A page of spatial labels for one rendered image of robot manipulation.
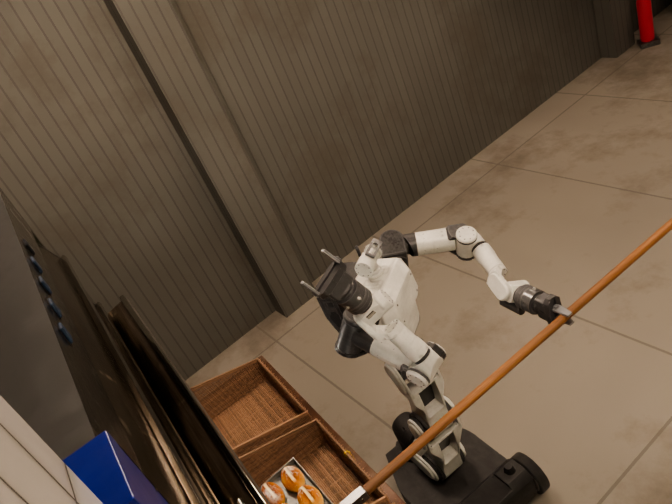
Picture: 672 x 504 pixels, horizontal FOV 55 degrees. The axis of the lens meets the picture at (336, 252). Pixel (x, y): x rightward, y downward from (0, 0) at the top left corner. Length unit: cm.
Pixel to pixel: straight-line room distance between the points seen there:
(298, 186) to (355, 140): 59
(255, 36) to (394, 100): 128
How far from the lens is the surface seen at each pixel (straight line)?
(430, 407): 271
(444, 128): 554
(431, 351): 202
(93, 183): 416
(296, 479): 203
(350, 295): 186
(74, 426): 113
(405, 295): 228
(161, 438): 161
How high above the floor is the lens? 269
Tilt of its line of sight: 31 degrees down
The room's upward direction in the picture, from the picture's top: 25 degrees counter-clockwise
